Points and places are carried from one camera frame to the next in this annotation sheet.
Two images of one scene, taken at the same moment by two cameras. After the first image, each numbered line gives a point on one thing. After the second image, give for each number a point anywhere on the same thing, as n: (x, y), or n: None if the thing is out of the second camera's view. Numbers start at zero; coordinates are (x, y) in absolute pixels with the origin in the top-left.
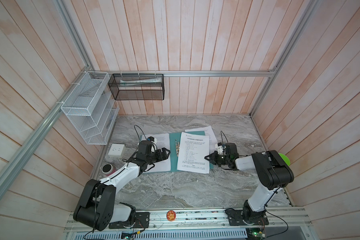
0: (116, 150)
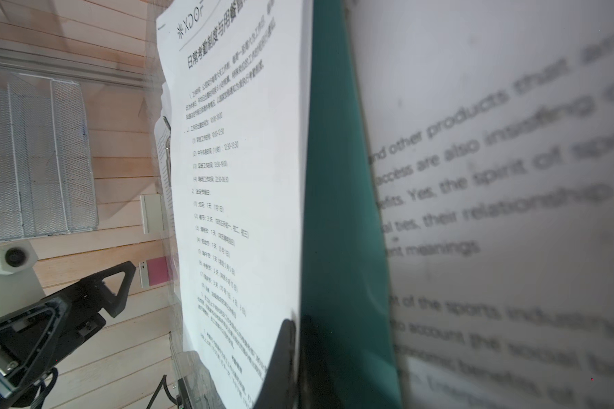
0: (151, 206)
